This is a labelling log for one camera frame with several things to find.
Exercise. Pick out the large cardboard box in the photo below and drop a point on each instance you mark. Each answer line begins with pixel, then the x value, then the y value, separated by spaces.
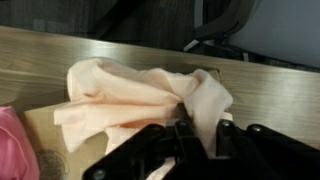
pixel 46 135

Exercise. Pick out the grey mesh office chair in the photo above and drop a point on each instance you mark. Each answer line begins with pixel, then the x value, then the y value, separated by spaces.
pixel 285 30

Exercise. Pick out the peach shirt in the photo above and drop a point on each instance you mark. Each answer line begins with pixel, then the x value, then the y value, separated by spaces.
pixel 107 96

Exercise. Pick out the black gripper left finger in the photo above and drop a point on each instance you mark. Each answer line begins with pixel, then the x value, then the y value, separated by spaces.
pixel 147 150

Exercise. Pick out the pink shirt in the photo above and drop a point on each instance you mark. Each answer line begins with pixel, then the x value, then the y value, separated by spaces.
pixel 17 157

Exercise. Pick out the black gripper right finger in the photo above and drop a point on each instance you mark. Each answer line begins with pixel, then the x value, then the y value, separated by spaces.
pixel 261 153

